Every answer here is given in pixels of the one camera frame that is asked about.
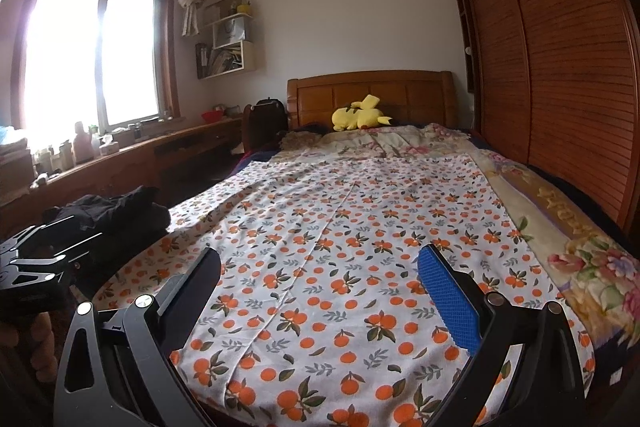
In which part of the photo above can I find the wooden slatted wardrobe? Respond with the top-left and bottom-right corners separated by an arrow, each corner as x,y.
442,0 -> 640,233

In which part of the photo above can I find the yellow plush toy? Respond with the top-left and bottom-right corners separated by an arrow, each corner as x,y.
332,94 -> 393,132

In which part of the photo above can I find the wooden bed headboard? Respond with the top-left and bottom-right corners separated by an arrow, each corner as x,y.
286,70 -> 457,130

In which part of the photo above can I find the black double-breasted coat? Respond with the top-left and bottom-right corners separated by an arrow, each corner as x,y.
44,186 -> 162,233

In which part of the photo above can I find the black backpack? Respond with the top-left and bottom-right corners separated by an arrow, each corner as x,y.
250,98 -> 288,152

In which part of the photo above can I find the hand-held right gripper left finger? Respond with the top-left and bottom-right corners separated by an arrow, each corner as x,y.
52,247 -> 222,427

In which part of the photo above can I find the wood-framed window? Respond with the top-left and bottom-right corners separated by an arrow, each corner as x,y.
12,0 -> 181,138

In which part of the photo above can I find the pink bottle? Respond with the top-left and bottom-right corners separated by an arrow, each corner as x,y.
74,122 -> 92,164

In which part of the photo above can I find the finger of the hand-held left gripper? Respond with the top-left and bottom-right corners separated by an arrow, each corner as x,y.
7,231 -> 104,280
0,214 -> 77,260

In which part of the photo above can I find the person's left hand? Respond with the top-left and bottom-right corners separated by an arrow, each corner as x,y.
26,311 -> 59,380

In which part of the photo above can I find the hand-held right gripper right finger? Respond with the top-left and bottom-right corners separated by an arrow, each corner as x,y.
417,243 -> 587,427

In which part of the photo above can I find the cardboard box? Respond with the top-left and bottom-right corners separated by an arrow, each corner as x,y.
0,152 -> 33,198

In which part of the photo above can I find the white paper bag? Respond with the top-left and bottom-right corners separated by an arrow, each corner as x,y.
214,18 -> 246,46

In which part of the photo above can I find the white wall shelf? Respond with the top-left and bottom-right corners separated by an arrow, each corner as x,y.
196,0 -> 257,80

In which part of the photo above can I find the wooden bed with floral sheet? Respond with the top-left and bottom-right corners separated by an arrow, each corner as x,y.
277,123 -> 640,358

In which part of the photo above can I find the stack of books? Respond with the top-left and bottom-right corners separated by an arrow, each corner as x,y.
207,47 -> 243,75

